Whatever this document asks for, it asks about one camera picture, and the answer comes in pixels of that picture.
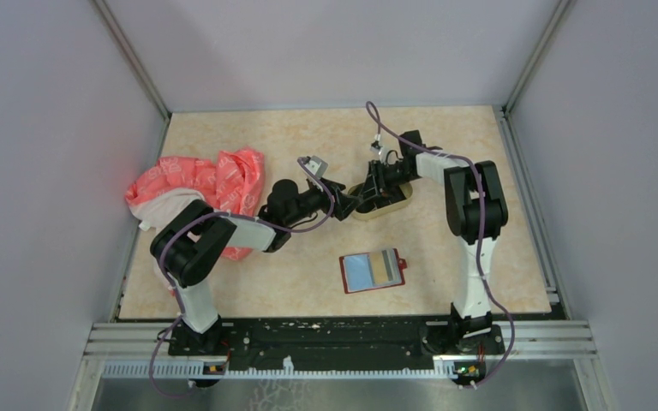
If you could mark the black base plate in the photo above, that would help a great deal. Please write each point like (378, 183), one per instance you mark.
(341, 344)

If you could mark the beige oval tray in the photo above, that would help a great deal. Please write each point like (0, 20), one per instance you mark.
(396, 199)

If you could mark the pink white cloth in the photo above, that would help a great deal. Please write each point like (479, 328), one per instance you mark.
(233, 182)

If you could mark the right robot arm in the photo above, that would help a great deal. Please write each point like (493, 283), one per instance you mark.
(476, 212)

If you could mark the red card holder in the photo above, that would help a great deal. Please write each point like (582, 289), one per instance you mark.
(363, 272)

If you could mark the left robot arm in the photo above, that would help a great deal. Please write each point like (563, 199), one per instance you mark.
(188, 248)

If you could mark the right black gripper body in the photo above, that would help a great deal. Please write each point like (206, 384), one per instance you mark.
(385, 178)

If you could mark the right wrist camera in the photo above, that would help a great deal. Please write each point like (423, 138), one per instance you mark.
(378, 148)

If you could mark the gold credit card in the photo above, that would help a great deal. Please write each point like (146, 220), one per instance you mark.
(375, 261)

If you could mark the aluminium frame rail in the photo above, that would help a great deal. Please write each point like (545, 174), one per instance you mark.
(141, 350)

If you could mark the white striped credit card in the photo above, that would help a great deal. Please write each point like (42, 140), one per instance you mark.
(392, 269)

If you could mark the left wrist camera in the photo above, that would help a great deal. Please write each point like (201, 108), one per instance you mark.
(313, 166)

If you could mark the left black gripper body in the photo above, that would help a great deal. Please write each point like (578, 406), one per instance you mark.
(322, 201)

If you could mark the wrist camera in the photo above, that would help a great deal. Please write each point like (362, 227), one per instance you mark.
(313, 166)
(378, 148)

